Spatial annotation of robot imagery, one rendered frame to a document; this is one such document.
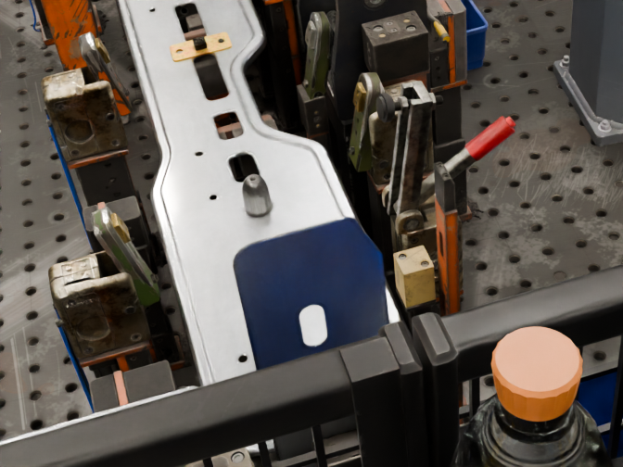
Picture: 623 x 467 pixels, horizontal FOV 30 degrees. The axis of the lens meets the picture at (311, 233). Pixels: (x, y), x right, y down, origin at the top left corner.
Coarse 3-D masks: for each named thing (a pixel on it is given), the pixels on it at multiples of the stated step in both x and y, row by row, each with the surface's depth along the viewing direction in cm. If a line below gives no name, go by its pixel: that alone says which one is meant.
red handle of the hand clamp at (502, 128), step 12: (504, 120) 121; (492, 132) 121; (504, 132) 121; (468, 144) 122; (480, 144) 121; (492, 144) 121; (456, 156) 123; (468, 156) 122; (480, 156) 122; (456, 168) 123; (432, 180) 124; (432, 192) 124; (396, 204) 125; (420, 204) 125
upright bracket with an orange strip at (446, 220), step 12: (444, 168) 109; (444, 180) 108; (444, 192) 109; (444, 204) 110; (444, 216) 112; (456, 216) 112; (444, 228) 113; (456, 228) 113; (444, 240) 114; (456, 240) 114; (444, 252) 116; (456, 252) 115; (444, 264) 117; (456, 264) 117; (444, 276) 119; (456, 276) 118; (444, 288) 120; (456, 288) 119; (444, 300) 123; (456, 300) 120; (444, 312) 124
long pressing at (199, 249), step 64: (128, 0) 171; (192, 0) 170; (192, 64) 158; (192, 128) 149; (256, 128) 147; (192, 192) 140; (320, 192) 138; (192, 256) 133; (192, 320) 126; (320, 320) 124; (256, 448) 114
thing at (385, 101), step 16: (384, 96) 114; (400, 96) 116; (416, 96) 115; (432, 96) 116; (384, 112) 114; (400, 112) 116; (416, 112) 115; (400, 128) 119; (416, 128) 116; (400, 144) 121; (416, 144) 117; (400, 160) 122; (416, 160) 119; (400, 176) 124; (416, 176) 120; (400, 192) 122; (416, 192) 122; (400, 208) 123; (416, 208) 124
